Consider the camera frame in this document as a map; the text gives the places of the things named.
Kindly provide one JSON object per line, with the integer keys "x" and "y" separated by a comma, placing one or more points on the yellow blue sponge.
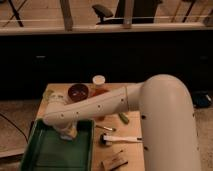
{"x": 68, "y": 137}

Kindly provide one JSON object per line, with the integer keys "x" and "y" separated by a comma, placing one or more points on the wooden block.
{"x": 114, "y": 161}

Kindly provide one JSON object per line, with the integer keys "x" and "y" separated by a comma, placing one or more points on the green plastic tray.
{"x": 46, "y": 151}

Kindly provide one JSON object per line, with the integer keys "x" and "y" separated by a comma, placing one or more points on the green plastic cup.
{"x": 47, "y": 94}

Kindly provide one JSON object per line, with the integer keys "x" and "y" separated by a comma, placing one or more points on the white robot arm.
{"x": 168, "y": 123}

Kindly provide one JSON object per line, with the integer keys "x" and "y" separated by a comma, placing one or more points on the small metal utensil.
{"x": 106, "y": 128}

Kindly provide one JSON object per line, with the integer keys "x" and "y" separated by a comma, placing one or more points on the black office chair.
{"x": 144, "y": 11}

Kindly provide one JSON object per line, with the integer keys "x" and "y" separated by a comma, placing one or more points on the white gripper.
{"x": 69, "y": 129}

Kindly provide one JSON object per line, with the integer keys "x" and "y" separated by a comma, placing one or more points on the dark red bowl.
{"x": 78, "y": 92}

